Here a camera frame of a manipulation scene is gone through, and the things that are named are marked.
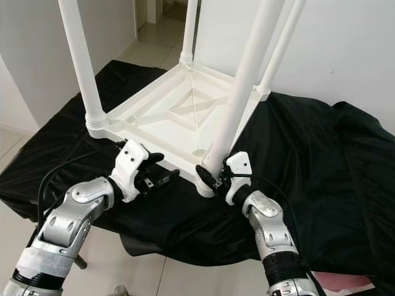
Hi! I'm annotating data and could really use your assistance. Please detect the pink stool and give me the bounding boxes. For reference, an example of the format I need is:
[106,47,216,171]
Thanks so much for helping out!
[315,271,375,294]

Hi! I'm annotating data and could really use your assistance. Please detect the white plastic table leg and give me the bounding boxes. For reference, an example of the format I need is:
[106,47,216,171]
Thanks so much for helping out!
[180,0,199,65]
[59,0,109,131]
[256,0,308,102]
[206,0,285,177]

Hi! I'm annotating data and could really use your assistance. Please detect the white plastic table top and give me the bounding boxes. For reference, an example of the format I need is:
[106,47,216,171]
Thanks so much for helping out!
[86,60,270,198]

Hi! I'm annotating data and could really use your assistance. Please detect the black metal bar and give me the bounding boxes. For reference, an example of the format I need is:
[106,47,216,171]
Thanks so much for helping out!
[346,281,395,296]

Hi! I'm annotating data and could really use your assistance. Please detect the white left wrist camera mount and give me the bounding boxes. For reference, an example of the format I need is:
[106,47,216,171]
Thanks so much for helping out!
[112,139,152,204]

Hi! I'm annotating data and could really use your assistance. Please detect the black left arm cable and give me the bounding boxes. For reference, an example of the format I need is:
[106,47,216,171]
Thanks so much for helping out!
[38,143,125,230]

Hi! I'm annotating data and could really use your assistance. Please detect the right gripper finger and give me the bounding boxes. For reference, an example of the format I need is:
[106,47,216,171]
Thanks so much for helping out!
[195,164,218,186]

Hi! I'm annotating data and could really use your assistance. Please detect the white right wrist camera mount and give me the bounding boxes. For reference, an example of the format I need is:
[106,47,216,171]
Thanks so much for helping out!
[224,151,253,205]

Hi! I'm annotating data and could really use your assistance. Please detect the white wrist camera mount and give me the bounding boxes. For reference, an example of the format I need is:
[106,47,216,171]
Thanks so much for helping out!
[224,151,253,205]
[112,139,152,204]

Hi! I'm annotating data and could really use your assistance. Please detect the black metal table leg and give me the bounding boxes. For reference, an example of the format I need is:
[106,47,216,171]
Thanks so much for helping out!
[73,255,88,271]

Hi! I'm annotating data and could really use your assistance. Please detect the black cloth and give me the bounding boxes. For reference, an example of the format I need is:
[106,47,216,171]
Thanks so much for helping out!
[0,60,395,278]

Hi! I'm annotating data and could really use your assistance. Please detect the dark grey table base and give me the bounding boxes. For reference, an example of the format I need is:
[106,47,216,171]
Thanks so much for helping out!
[122,237,161,257]

